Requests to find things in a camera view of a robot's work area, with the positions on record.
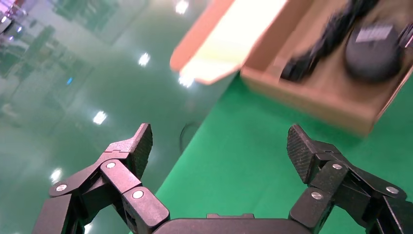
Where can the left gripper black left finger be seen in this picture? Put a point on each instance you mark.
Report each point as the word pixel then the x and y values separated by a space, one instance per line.
pixel 121 181

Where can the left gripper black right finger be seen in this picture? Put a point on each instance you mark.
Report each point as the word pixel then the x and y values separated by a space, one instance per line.
pixel 335 181

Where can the black round power adapter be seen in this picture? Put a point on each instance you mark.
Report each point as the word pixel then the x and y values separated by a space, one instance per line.
pixel 371 58

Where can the flat open cardboard box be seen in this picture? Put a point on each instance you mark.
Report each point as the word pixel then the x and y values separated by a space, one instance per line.
pixel 322 97

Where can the green felt table mat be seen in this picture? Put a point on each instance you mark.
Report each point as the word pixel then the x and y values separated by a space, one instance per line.
pixel 245 155

